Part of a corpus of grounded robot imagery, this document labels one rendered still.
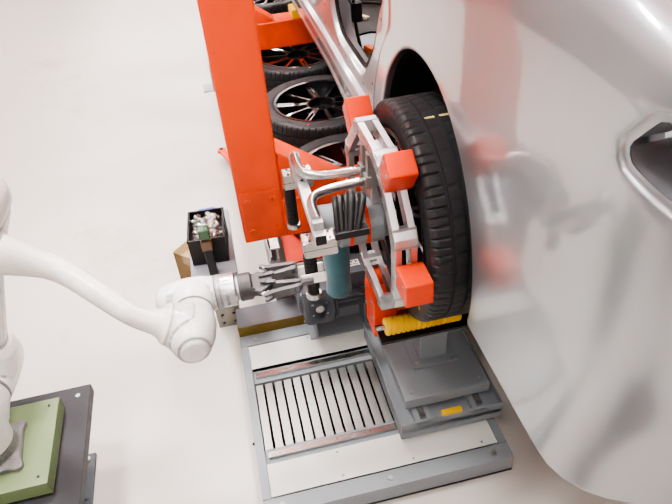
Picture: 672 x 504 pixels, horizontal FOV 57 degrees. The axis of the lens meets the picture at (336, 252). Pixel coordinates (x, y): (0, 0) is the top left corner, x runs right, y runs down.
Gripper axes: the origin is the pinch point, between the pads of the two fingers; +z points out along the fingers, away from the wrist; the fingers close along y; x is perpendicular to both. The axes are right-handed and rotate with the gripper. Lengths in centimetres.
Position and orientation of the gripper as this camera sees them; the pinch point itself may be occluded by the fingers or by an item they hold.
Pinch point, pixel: (312, 273)
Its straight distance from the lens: 168.2
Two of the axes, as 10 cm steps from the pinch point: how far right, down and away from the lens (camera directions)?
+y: 2.2, 6.0, -7.7
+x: -0.7, -7.8, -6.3
